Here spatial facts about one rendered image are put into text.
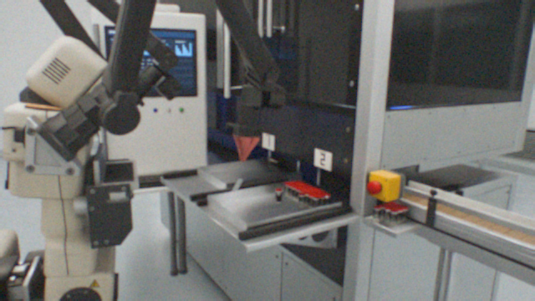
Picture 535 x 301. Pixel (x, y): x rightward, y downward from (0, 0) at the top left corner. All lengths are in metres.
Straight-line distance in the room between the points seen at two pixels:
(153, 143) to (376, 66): 1.14
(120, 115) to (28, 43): 5.53
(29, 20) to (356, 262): 5.70
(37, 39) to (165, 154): 4.61
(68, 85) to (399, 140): 0.94
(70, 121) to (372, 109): 0.78
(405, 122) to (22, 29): 5.66
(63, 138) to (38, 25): 5.54
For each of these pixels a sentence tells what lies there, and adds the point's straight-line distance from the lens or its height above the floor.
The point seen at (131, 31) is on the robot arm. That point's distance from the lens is 0.80.
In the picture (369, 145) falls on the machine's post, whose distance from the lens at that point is 1.18.
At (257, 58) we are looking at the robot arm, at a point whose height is 1.35.
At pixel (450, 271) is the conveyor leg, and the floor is 0.75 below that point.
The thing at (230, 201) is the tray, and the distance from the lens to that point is 1.31.
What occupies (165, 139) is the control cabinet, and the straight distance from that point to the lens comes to 1.91.
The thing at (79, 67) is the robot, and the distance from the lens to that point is 0.99.
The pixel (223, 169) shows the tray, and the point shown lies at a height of 0.89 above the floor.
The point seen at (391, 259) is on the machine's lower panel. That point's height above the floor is 0.69.
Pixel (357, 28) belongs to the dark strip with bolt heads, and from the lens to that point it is 1.21.
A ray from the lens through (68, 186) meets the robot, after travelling 1.06.
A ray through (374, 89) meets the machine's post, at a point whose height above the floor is 1.27.
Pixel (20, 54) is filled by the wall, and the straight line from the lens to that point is 6.34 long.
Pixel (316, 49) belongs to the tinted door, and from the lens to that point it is 1.35.
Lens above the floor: 1.34
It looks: 13 degrees down
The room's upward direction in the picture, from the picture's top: 1 degrees clockwise
